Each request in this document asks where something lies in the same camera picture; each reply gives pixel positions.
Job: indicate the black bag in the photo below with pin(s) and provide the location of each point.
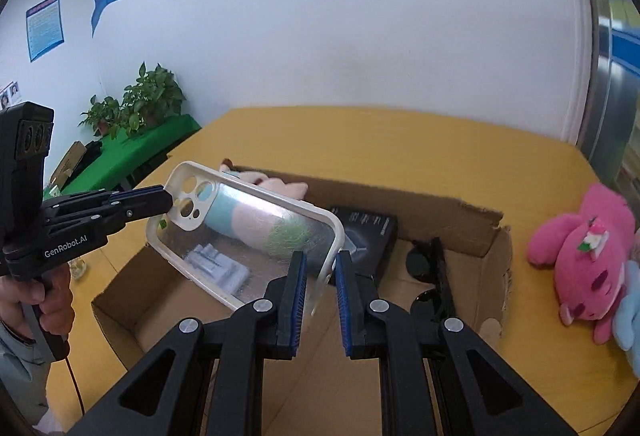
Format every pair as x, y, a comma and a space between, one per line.
91, 153

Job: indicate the grey plastic-wrapped pack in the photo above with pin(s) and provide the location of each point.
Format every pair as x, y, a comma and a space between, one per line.
215, 266

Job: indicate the small flat cardboard box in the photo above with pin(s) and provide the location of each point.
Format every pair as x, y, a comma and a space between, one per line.
67, 165

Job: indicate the wall notice with photos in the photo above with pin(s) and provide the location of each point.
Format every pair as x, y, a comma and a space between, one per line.
10, 95

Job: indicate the blue framed wall poster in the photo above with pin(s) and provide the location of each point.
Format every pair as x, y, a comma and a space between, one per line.
45, 25

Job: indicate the person's left hand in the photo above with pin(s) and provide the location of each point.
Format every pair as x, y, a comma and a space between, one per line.
57, 296

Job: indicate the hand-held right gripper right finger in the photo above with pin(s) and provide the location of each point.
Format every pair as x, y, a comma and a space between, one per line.
342, 306

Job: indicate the black sunglasses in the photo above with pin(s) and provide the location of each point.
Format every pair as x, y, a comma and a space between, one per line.
420, 261

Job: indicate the small glass jar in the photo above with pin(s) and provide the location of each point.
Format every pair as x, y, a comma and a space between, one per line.
80, 268

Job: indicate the teal pink green plush toy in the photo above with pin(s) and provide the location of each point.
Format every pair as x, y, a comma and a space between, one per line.
280, 186

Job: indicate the small potted green plant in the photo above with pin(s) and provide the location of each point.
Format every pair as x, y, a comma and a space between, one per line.
102, 113

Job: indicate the wooden desktop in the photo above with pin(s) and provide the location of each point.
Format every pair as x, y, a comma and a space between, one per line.
400, 145

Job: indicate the blue lettered glass banner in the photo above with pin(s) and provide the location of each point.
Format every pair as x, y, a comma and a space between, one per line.
627, 50

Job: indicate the clear white-rimmed phone case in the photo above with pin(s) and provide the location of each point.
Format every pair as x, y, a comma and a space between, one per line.
260, 241

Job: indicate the grey metal door frame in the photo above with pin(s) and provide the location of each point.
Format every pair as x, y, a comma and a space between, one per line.
600, 115

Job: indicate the green table cloth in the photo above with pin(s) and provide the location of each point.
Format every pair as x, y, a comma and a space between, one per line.
130, 150

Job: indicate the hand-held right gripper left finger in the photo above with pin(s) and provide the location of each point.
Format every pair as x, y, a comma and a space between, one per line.
298, 301

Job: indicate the large potted green plant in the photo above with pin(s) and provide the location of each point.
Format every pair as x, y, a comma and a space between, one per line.
152, 90

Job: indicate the light blue plush toy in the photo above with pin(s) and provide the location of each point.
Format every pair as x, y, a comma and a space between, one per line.
630, 311

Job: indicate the person's left forearm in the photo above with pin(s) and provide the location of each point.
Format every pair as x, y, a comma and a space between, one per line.
17, 376

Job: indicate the black product box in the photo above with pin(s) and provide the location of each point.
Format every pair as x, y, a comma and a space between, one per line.
370, 226

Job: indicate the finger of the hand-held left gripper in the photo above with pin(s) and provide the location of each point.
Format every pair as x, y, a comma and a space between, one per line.
105, 196
130, 211

